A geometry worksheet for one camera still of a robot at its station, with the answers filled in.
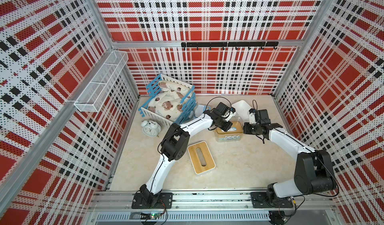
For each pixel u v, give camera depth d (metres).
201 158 0.86
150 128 0.91
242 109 1.11
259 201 0.73
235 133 0.92
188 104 1.01
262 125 0.69
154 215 0.69
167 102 1.05
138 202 0.73
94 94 0.91
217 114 0.76
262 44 0.90
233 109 0.86
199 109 1.05
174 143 0.58
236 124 0.98
